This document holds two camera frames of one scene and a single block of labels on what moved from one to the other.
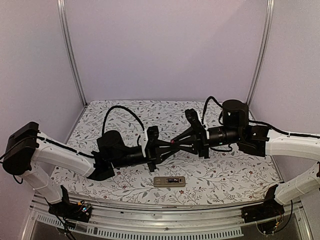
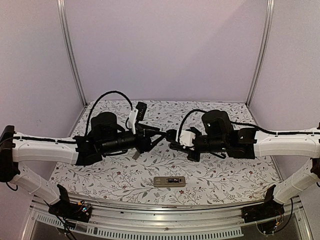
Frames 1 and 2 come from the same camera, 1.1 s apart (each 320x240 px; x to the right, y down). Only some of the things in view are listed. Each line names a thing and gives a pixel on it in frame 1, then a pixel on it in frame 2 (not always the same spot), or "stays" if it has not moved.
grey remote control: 162,182 stays
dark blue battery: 173,180 stays
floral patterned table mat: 180,177 stays
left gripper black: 153,154 → 144,143
